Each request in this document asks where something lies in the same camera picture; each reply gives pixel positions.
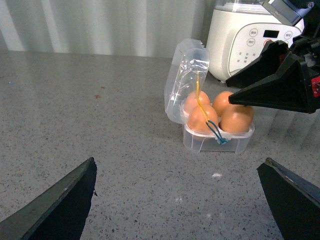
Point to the blue rubber band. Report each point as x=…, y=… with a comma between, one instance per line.
x=214, y=128

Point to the brown egg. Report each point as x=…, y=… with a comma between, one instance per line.
x=191, y=101
x=221, y=101
x=197, y=120
x=236, y=118

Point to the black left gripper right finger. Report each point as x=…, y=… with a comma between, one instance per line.
x=294, y=202

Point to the clear plastic egg box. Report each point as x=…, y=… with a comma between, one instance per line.
x=188, y=71

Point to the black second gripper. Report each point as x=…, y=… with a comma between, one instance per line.
x=282, y=77

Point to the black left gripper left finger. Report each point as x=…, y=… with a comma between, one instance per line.
x=59, y=213

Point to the white Joyoung blender appliance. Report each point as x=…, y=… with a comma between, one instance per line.
x=238, y=32

